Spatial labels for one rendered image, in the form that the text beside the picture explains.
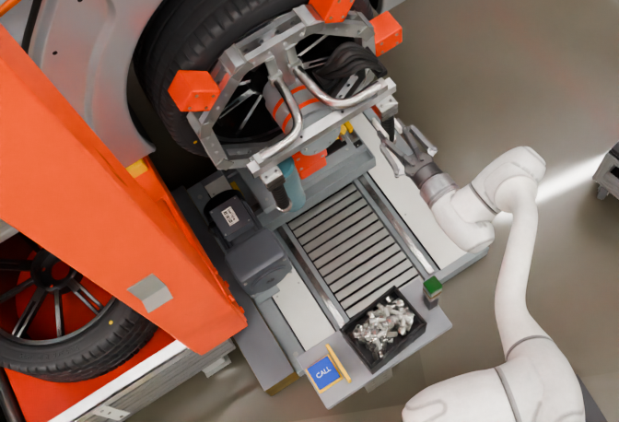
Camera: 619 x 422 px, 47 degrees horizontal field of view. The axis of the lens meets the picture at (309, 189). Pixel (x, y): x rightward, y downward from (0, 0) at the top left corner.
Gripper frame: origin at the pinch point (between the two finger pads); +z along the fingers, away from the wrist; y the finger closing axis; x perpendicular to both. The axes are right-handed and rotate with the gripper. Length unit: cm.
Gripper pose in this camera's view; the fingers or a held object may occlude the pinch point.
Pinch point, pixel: (386, 124)
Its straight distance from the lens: 191.1
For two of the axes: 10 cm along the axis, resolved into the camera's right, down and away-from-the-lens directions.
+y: 8.4, -5.3, 1.1
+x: -1.3, -3.9, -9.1
